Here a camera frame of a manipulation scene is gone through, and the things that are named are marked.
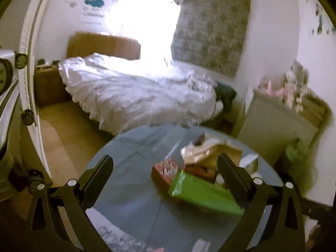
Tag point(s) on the brown padded headboard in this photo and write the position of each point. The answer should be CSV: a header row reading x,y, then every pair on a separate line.
x,y
84,43

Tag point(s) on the green gum box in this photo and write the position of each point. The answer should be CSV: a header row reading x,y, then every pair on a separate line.
x,y
198,192

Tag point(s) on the grey plush toy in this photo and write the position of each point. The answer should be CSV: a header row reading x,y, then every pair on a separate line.
x,y
296,84

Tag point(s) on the dark green clothing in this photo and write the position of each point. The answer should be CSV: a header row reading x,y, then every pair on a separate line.
x,y
226,94

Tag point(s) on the pink plush toy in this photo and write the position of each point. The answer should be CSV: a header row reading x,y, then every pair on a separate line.
x,y
273,86

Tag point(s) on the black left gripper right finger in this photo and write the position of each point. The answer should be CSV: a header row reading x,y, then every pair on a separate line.
x,y
284,231

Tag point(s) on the white cabinet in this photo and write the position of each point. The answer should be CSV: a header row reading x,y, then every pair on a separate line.
x,y
268,126

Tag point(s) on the white ruffled duvet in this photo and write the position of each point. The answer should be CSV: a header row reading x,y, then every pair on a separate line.
x,y
123,94

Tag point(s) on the white paper bag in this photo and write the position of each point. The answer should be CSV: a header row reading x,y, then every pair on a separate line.
x,y
206,154

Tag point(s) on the white door frame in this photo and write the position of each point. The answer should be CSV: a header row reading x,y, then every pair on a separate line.
x,y
30,114

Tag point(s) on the red snack box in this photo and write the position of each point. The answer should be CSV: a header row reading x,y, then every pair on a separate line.
x,y
164,172

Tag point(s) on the floral roman blind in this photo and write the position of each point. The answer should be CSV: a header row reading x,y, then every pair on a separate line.
x,y
211,34

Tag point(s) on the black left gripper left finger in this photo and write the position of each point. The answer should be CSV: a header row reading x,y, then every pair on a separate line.
x,y
45,228

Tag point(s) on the silver suitcase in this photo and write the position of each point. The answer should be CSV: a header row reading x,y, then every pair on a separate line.
x,y
13,170

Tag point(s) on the wooden nightstand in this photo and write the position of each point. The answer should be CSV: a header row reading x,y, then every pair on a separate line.
x,y
48,86

